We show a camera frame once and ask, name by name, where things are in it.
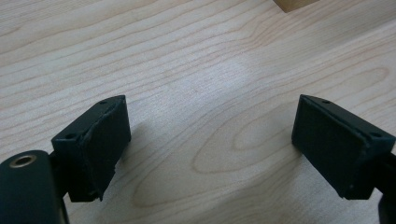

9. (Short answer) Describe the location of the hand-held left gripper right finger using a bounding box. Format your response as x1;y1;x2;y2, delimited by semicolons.
290;93;396;201

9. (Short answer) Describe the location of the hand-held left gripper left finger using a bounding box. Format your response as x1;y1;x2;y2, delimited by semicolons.
50;94;132;203

